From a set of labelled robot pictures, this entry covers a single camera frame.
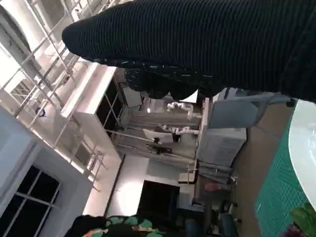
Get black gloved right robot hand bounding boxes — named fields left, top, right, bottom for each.
left=61, top=0, right=316, bottom=103

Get toy red grapes with leaves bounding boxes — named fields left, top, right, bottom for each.
left=283, top=202, right=316, bottom=237

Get white square plate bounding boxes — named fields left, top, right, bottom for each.
left=288, top=98, right=316, bottom=205

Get bright white monitor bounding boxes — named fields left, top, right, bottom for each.
left=179, top=90, right=199, bottom=103

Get grey chair on castors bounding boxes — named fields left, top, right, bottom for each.
left=209, top=95, right=298, bottom=129

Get grey desk monitor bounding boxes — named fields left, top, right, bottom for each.
left=122, top=86, right=143, bottom=108

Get white desk monitor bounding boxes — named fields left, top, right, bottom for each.
left=144, top=129, right=173, bottom=145

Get small white mesh cabinet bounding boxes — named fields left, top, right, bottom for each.
left=197, top=128, right=247, bottom=171

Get ceiling air vent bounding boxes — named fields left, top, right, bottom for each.
left=32, top=0, right=72, bottom=28

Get large black screen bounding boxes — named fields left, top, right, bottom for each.
left=141, top=179, right=181, bottom=223

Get black castor chair base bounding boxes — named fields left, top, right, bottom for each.
left=218, top=199, right=239, bottom=214

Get green cutting mat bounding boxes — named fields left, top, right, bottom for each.
left=254, top=116, right=316, bottom=237

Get person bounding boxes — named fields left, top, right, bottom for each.
left=71, top=214, right=158, bottom=237

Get dark paned window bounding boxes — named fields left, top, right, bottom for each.
left=0, top=165, right=62, bottom=237

